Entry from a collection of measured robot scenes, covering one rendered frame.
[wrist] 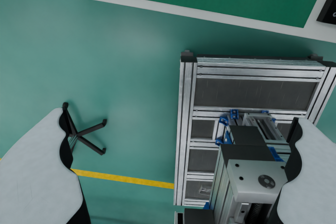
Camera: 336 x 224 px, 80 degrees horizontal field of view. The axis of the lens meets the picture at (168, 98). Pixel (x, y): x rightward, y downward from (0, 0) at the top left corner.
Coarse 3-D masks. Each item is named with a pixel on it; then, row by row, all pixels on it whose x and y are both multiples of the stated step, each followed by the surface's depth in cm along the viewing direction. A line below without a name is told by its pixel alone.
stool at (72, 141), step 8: (64, 104) 147; (104, 120) 153; (72, 128) 154; (88, 128) 154; (96, 128) 153; (72, 136) 155; (80, 136) 159; (72, 144) 150; (88, 144) 162; (104, 152) 170
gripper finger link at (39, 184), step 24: (48, 120) 10; (24, 144) 8; (48, 144) 8; (0, 168) 7; (24, 168) 7; (48, 168) 7; (0, 192) 6; (24, 192) 6; (48, 192) 6; (72, 192) 6; (0, 216) 6; (24, 216) 6; (48, 216) 6; (72, 216) 6
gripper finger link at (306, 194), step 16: (304, 128) 10; (304, 144) 9; (320, 144) 9; (288, 160) 9; (304, 160) 8; (320, 160) 8; (288, 176) 9; (304, 176) 7; (320, 176) 7; (288, 192) 7; (304, 192) 7; (320, 192) 7; (272, 208) 7; (288, 208) 6; (304, 208) 6; (320, 208) 6
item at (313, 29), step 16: (112, 0) 47; (128, 0) 46; (144, 0) 46; (320, 0) 45; (192, 16) 48; (208, 16) 47; (224, 16) 47; (288, 32) 48; (304, 32) 48; (320, 32) 48
